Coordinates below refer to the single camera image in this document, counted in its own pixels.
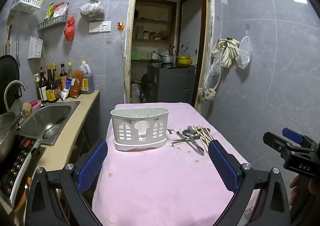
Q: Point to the wooden chopstick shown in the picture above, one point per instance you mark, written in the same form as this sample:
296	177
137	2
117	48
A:
203	134
209	132
200	134
206	133

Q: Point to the induction cooker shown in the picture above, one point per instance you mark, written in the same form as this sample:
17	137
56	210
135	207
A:
17	168

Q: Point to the yellow bowl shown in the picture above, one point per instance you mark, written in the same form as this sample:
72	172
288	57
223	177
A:
185	60

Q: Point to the pink brush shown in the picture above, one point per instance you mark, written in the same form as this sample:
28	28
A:
36	103

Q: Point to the person's right hand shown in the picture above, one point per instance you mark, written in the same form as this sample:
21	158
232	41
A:
298	191

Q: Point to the worn door frame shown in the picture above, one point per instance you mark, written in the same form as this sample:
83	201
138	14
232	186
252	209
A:
128	41

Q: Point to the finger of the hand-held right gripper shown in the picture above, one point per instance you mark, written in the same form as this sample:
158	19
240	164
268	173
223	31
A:
292	134
275	141

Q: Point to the hanging rubber gloves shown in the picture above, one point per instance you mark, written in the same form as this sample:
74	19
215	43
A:
228	52

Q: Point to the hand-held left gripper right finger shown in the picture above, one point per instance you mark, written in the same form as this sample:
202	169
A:
222	166

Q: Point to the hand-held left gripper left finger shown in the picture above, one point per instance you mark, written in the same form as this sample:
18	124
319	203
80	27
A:
91	166

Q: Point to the large steel spoon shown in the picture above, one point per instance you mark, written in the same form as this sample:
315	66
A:
186	132

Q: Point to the steel ladle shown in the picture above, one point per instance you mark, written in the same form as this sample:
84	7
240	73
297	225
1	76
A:
53	127

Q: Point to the steel fork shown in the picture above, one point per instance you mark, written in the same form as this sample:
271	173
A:
191	129

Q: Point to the golden spoon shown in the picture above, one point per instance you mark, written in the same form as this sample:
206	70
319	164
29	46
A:
198	128

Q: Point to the black wok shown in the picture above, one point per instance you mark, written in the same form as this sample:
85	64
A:
8	78

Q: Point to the white wall switch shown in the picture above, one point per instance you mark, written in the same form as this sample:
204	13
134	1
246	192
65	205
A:
94	27

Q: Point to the dirty white rag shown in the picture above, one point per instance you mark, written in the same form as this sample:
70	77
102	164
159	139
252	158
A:
207	93

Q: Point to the green dish soap bottle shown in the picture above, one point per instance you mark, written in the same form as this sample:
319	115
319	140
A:
37	91

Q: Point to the red plastic bag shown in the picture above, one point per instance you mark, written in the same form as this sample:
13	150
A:
69	30

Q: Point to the white wall socket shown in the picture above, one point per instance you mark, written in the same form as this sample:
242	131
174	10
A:
105	26

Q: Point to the white hanging box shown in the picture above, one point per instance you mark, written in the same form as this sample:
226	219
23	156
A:
35	47

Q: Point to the hanging wooden utensil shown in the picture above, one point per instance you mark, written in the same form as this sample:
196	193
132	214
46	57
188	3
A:
8	38

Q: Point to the pink floral tablecloth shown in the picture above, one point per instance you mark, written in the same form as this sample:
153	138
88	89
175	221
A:
160	186

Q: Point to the steel faucet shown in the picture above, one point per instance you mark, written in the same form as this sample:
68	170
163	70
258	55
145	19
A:
11	85

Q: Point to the clear hanging plastic bag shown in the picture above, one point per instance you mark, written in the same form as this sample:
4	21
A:
244	53

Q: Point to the hanging steel peeler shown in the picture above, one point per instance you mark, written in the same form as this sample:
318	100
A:
17	52

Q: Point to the grey cabinet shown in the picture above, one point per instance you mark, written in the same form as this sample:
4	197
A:
172	83

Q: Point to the blue white packet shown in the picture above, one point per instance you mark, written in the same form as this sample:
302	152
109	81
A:
66	90

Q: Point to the yellow label sauce bottle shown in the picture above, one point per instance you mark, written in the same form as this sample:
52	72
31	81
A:
52	92

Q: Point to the clear bag of dried goods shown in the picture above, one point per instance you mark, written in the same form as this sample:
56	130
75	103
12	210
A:
92	9

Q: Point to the orange wall hook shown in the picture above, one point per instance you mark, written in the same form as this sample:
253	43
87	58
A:
120	25

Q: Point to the large oil jug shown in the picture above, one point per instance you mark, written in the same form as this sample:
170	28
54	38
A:
87	78

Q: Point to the wooden shelving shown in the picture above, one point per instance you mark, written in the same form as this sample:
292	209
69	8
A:
152	41

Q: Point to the grey wall shelf rack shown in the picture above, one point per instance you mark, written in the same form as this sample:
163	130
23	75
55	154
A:
51	22

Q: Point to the loofah sponge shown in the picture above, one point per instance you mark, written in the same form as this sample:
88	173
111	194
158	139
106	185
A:
26	109

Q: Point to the white plastic wall basket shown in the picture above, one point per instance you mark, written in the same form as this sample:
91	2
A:
26	2

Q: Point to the clear yellow cap bottle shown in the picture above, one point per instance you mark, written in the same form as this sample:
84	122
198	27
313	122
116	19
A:
69	71

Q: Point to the white plastic utensil holder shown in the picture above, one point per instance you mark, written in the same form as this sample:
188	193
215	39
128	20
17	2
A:
140	131

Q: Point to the white plastic jug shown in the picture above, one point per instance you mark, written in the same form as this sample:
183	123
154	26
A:
135	93

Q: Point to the dried plant stems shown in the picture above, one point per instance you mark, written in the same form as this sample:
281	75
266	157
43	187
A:
178	50

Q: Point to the steel sink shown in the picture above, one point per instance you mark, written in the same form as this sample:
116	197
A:
50	118

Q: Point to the dark sauce bottle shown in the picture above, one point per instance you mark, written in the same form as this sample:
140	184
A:
57	76
43	86

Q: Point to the red cap sauce bottle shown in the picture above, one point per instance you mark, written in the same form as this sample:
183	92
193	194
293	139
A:
63	75

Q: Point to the small steel cooking pot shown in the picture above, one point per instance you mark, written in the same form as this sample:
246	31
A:
167	58

